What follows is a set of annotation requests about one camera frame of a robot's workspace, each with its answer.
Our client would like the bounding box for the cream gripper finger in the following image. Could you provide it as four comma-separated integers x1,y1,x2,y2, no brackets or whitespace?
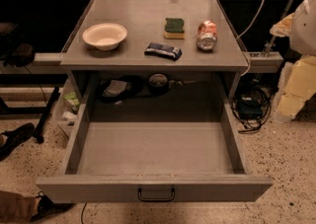
273,55,316,123

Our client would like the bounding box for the grey top drawer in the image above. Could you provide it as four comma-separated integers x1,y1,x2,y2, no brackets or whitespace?
37,107,273,203

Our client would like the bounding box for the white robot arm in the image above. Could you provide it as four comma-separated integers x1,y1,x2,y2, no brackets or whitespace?
270,0,316,122

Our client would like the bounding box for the crushed red soda can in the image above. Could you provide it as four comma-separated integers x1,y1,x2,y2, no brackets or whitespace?
197,20,217,51

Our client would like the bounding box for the metal slanted rod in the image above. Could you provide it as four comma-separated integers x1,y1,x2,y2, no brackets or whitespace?
262,0,309,58

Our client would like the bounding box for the green yellow sponge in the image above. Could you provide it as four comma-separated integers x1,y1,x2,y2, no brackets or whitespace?
164,18,185,39

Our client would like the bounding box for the blue snack packet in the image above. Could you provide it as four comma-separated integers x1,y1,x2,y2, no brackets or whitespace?
144,42,182,61

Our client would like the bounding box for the black tripod leg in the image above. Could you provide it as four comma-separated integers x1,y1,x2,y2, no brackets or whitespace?
33,87,59,144

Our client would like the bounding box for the black right shoe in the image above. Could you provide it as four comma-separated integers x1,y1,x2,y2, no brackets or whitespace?
31,192,74,222

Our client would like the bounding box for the black shoe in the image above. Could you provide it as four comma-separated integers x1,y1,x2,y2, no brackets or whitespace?
0,123,35,161
31,192,74,222

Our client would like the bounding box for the black left shoe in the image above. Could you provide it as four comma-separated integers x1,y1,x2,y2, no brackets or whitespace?
0,123,35,161

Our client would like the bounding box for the brown trouser leg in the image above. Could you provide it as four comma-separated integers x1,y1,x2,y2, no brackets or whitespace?
0,190,36,223

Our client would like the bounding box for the white power cable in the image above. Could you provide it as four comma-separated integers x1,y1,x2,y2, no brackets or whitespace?
235,0,267,78

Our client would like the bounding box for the grey cabinet frame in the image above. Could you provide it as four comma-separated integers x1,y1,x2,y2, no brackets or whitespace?
61,0,247,98

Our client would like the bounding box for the black drawer handle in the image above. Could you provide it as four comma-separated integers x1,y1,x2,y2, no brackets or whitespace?
137,188,176,202

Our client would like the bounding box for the black floor cable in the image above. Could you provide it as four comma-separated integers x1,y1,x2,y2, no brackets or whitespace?
80,202,89,224

